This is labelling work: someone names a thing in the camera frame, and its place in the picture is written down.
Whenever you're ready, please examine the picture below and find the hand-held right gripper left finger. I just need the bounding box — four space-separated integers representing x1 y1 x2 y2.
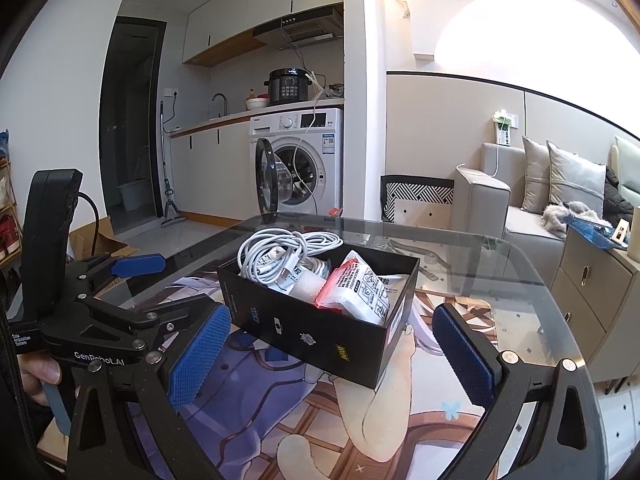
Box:
67 302 233 480

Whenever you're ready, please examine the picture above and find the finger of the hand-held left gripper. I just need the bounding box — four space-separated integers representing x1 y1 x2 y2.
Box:
77 294 221 346
65 254 167 301

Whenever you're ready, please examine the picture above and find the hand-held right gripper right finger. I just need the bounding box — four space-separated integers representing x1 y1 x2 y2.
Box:
431 302 598 480

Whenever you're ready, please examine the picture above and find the black cardboard box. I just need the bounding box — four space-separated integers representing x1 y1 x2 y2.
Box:
216 240 421 390

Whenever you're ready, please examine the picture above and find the white packet with red edge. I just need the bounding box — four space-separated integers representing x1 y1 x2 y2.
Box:
314 249 412 327

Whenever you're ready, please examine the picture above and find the white foam piece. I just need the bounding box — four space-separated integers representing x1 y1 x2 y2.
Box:
290 271 328 306

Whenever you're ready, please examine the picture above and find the white cable coil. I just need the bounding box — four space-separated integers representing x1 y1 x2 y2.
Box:
237 228 345 286

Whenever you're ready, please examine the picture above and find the person's left hand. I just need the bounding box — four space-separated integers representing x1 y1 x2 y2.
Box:
17 352 81 406

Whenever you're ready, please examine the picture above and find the brown cardboard box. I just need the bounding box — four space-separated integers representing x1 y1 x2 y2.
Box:
67 215 141 263

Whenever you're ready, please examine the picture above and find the grey bucket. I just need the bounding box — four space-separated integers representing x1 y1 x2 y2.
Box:
117 182 146 212

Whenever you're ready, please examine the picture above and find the grey mop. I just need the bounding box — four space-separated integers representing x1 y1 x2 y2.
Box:
159 100 187 228

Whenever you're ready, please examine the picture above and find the printed desk mat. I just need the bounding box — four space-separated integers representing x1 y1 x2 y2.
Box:
37 255 501 480

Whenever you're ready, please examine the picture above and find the white kitchen counter cabinet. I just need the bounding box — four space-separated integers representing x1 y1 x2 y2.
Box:
169 110 253 221

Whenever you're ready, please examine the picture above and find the dark door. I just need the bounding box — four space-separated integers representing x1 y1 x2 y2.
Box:
98 16 167 220

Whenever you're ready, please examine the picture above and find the beige drawer cabinet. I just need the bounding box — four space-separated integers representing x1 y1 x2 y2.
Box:
547 232 640 396

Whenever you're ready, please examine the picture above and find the beige sofa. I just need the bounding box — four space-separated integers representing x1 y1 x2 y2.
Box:
452 135 640 291

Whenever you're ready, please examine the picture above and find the black white patterned chair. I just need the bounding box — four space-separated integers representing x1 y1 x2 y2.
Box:
380 175 456 231

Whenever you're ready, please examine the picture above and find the grey fur throw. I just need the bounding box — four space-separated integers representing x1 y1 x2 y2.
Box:
540 201 608 238

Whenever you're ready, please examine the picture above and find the blue flat package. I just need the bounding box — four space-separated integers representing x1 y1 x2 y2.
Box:
562 217 626 251

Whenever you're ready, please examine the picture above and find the beige cushion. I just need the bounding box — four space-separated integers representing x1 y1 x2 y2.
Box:
520 136 553 213

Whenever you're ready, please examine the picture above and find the grey cushion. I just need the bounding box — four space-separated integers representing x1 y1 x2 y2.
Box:
545 140 607 206

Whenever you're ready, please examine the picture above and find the white washing machine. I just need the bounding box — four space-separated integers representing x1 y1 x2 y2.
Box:
248 107 345 223

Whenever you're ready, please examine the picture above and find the black jacket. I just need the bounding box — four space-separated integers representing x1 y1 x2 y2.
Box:
602 165 636 223

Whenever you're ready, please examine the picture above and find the black pressure cooker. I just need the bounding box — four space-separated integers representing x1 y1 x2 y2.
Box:
263 67 315 107

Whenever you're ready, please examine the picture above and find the range hood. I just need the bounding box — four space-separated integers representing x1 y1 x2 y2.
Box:
252 6 345 51

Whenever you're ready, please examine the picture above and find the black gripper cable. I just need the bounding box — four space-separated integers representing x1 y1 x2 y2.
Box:
75 191 101 261

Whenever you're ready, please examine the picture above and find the wall outlet with charger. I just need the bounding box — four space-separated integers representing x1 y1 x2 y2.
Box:
490 109 518 148

